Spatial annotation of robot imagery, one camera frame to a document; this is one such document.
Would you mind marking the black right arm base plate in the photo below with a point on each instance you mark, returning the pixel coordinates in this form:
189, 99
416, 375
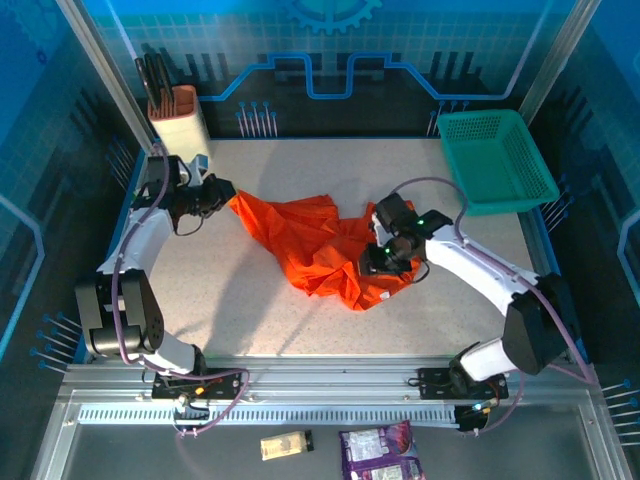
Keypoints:
432, 382

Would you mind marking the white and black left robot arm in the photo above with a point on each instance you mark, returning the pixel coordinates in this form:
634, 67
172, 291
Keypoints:
135, 235

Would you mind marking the purple snack packet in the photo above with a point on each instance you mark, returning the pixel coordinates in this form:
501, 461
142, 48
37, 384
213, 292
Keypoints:
380, 450

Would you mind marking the aluminium frame post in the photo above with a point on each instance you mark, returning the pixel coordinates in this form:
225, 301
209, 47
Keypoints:
100, 70
555, 60

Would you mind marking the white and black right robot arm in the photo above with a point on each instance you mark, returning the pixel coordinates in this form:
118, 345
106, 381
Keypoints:
475, 270

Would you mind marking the orange t-shirt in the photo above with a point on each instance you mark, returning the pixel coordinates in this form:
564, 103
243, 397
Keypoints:
310, 235

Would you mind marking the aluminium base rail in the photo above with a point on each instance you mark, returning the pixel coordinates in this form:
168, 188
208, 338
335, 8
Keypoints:
330, 375

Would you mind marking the beige knife block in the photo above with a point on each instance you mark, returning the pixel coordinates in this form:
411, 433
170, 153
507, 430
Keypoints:
182, 125

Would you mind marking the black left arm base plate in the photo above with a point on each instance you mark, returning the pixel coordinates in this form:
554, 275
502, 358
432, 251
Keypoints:
225, 385

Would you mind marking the teal plastic basket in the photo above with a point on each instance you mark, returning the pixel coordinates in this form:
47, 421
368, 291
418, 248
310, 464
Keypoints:
485, 160

